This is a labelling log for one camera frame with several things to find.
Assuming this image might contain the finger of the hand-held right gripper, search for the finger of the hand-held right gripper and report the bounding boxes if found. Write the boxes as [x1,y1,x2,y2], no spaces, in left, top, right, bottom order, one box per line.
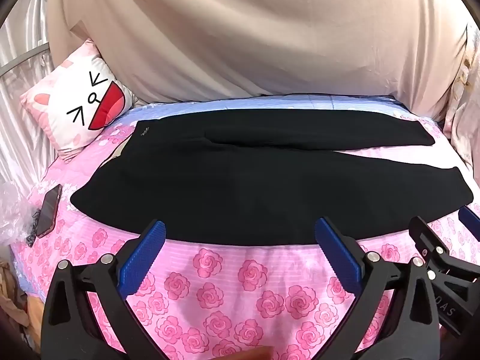
[458,205,480,241]
[409,215,480,271]

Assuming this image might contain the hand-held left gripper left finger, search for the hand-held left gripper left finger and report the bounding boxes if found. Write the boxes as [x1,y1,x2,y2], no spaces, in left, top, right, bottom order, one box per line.
[40,218,177,360]

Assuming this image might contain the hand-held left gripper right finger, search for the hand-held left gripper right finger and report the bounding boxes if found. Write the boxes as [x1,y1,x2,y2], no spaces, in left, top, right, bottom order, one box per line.
[314,216,451,360]

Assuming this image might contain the black pants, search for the black pants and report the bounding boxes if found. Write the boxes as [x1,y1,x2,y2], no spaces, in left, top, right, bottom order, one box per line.
[70,110,474,246]

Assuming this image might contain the pink rose print bedsheet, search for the pink rose print bedsheet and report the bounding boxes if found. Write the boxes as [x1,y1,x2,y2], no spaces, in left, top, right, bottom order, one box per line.
[9,94,480,360]

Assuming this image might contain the dark smartphone with red case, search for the dark smartphone with red case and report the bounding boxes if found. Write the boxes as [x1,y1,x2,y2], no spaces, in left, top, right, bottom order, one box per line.
[35,184,63,238]

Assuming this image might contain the pale floral cloth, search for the pale floral cloth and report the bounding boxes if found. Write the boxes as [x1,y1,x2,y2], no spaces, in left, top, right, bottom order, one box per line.
[442,22,480,181]

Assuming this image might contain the orange brown cloth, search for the orange brown cloth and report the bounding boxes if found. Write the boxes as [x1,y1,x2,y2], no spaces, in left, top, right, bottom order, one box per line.
[0,259,43,346]

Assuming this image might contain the clear plastic bag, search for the clear plastic bag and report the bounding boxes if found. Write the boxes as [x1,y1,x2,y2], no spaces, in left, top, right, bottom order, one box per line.
[0,181,34,246]

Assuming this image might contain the pink cartoon cat pillow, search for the pink cartoon cat pillow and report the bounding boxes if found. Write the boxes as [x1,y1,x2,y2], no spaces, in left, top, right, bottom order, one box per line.
[19,38,139,163]

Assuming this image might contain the white satin curtain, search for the white satin curtain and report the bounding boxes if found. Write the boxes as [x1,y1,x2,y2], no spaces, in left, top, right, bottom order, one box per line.
[0,0,62,196]

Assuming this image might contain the beige draped cloth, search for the beige draped cloth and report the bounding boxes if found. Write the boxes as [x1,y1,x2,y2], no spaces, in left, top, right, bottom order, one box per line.
[45,0,469,128]

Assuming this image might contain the black hair tie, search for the black hair tie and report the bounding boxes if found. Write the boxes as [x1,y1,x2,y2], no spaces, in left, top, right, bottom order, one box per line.
[25,210,43,248]

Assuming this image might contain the grey metal rail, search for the grey metal rail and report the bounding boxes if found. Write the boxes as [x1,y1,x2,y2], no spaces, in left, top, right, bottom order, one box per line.
[0,41,50,79]

